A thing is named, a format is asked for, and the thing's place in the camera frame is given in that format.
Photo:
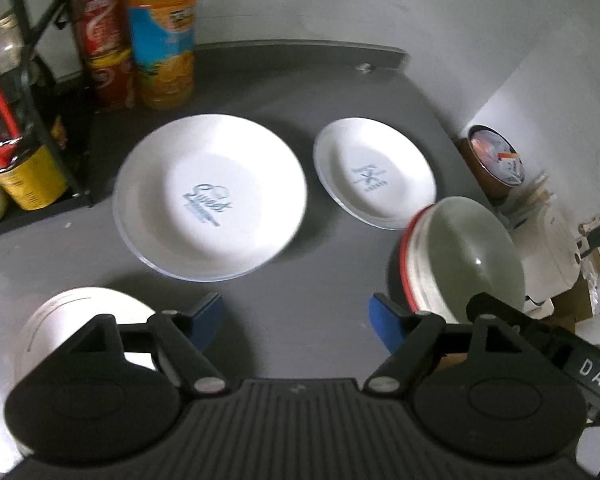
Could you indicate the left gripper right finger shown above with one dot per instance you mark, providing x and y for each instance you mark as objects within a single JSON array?
[{"x": 480, "y": 391}]

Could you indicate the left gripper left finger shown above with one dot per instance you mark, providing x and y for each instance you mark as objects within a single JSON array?
[{"x": 113, "y": 391}]

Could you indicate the large white flower plate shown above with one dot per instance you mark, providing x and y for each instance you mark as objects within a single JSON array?
[{"x": 63, "y": 315}]

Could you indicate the red and black bowl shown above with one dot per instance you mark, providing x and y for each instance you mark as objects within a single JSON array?
[{"x": 399, "y": 288}]

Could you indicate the white ceramic bowl front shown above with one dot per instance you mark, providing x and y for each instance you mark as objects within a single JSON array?
[{"x": 457, "y": 250}]

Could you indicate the white plate blue script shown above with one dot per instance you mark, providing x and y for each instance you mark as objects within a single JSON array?
[{"x": 209, "y": 198}]

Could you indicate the small white bakery plate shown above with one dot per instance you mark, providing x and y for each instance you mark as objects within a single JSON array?
[{"x": 373, "y": 172}]

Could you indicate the brown pot with trash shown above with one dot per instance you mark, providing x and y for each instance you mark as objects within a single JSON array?
[{"x": 493, "y": 161}]

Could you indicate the black metal shelf rack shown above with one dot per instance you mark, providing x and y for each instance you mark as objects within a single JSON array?
[{"x": 71, "y": 159}]

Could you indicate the red chip can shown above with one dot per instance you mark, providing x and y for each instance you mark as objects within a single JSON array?
[{"x": 104, "y": 44}]

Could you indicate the orange juice bottle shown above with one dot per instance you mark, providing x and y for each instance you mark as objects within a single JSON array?
[{"x": 163, "y": 37}]

